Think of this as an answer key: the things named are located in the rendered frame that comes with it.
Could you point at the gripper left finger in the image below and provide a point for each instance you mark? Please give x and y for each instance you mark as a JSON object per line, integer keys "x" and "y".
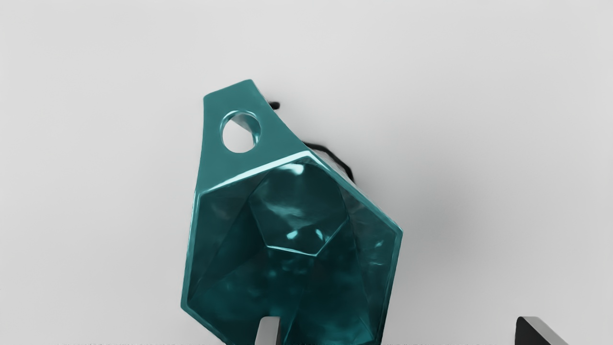
{"x": 268, "y": 333}

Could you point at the teal faceted mug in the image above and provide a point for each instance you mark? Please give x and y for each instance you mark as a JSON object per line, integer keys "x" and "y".
{"x": 297, "y": 211}

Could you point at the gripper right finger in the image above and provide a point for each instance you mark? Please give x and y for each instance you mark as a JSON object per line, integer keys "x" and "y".
{"x": 536, "y": 333}

